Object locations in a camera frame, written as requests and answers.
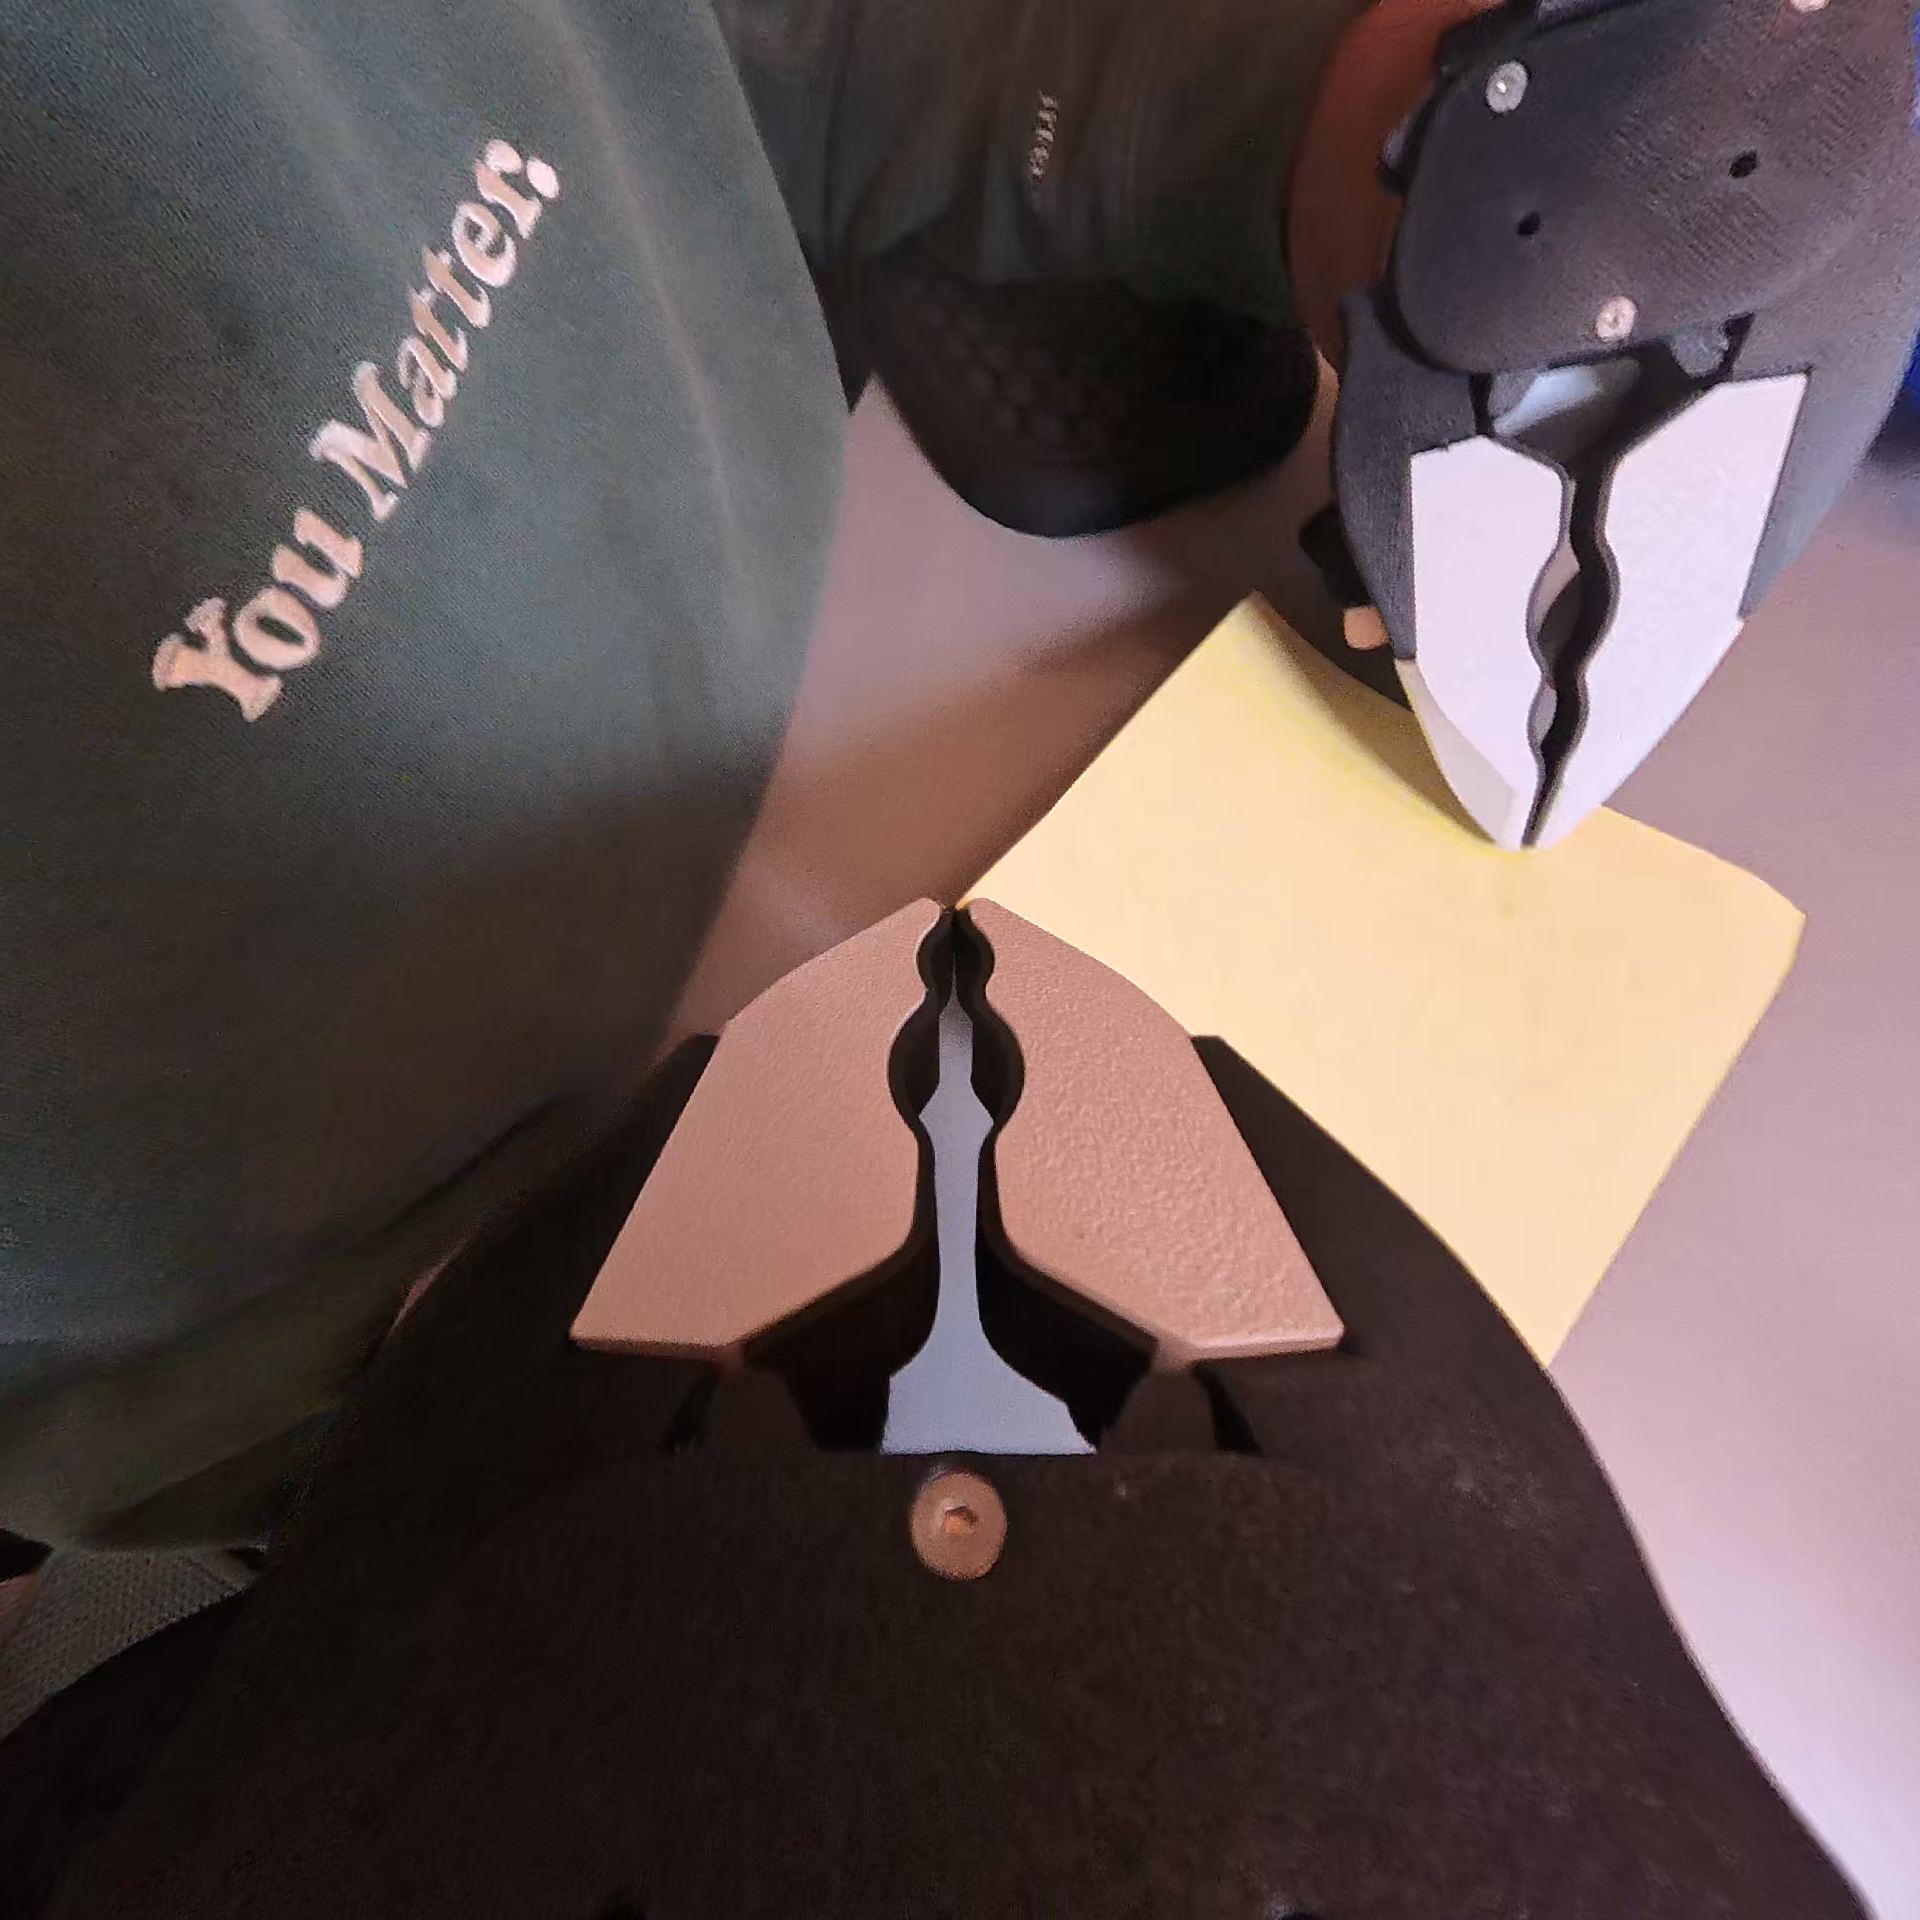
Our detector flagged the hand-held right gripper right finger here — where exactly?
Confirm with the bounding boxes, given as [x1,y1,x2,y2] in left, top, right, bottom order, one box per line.
[960,896,1347,1435]

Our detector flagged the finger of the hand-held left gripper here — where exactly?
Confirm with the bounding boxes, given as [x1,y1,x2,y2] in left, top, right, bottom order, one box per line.
[1536,370,1816,855]
[1401,436,1579,850]

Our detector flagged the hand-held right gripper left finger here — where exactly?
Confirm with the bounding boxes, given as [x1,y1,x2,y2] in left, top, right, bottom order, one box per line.
[565,896,956,1435]

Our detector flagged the yellow backed black patterned paper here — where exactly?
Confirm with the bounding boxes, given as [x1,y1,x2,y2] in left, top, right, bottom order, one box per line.
[965,591,1811,1368]

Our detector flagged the person's left hand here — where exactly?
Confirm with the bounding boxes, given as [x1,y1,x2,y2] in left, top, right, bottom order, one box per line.
[1292,0,1492,360]

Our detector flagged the black textured pad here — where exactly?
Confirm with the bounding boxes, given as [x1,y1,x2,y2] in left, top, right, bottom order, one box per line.
[851,227,1327,544]

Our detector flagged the dark green cloth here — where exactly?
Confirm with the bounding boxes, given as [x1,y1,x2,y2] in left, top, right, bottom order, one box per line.
[0,0,864,1568]

